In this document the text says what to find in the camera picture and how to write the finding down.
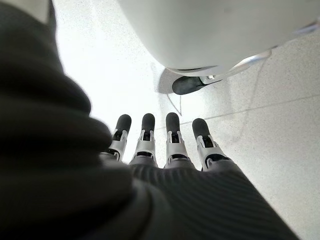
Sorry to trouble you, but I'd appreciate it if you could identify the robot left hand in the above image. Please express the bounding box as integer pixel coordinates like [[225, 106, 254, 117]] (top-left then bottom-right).
[[0, 0, 301, 240]]

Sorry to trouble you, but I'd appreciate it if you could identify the black robot left foot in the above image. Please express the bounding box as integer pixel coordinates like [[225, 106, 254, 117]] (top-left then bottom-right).
[[171, 75, 209, 96]]

